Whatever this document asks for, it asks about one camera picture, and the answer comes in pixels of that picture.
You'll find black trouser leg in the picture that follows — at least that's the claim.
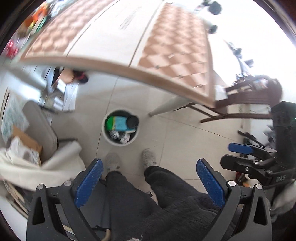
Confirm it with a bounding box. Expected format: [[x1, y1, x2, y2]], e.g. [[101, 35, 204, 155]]
[[141, 166, 221, 240], [106, 171, 161, 240]]

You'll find right black trouser leg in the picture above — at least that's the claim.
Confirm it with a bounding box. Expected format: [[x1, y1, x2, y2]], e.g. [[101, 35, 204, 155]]
[[141, 166, 221, 240]]

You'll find grey chair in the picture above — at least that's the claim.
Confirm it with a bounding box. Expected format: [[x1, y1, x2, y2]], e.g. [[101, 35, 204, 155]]
[[23, 100, 77, 163]]

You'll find dark wooden bench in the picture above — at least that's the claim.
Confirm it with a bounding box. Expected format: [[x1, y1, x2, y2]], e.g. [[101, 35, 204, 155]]
[[200, 75, 282, 123]]

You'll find orange box on shelf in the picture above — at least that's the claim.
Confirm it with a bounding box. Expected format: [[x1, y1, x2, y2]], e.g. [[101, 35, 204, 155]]
[[23, 3, 49, 28]]

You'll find white cloth sheet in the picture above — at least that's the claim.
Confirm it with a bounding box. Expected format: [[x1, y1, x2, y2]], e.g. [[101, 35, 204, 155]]
[[1, 141, 86, 191]]

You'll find green white medicine box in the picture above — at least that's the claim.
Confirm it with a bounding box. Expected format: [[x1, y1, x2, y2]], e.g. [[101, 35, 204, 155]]
[[109, 130, 130, 144]]

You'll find left black trouser leg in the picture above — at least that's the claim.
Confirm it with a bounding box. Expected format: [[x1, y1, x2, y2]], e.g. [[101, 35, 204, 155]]
[[106, 171, 161, 240]]

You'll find grey slipper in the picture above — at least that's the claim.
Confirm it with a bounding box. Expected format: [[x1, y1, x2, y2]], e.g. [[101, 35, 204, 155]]
[[105, 153, 120, 173], [142, 149, 157, 169]]

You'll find left grey slipper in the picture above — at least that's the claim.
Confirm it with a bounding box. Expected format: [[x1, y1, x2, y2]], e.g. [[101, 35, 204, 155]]
[[105, 153, 120, 173]]

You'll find white trash bin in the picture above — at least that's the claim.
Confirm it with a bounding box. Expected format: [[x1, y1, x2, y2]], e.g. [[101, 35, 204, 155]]
[[101, 109, 139, 147]]

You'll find brown cardboard box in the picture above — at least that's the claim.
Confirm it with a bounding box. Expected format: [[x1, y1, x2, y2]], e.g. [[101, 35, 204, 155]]
[[10, 126, 43, 166]]

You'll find black dumbbell weight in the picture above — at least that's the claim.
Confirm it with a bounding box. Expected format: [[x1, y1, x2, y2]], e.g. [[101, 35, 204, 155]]
[[208, 1, 222, 15]]

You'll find blue green paper bag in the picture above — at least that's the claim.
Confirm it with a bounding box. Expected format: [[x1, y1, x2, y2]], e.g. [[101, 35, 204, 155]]
[[105, 116, 128, 132]]

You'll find right grey slipper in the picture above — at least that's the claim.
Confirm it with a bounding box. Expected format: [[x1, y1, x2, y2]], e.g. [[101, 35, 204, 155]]
[[142, 149, 157, 169]]

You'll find black plastic lid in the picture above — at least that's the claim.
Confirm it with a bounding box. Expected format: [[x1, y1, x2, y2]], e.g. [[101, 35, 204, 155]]
[[126, 115, 139, 129]]

